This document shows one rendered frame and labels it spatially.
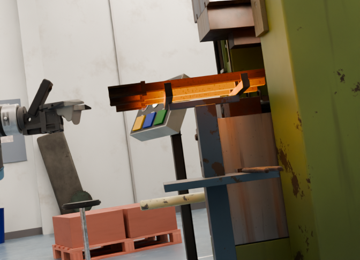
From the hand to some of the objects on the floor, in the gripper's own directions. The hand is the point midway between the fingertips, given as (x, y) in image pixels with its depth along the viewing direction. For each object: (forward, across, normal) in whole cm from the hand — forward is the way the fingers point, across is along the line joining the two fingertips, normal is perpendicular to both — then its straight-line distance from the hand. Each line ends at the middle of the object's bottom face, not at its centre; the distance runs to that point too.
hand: (88, 102), depth 167 cm
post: (+25, -111, -98) cm, 150 cm away
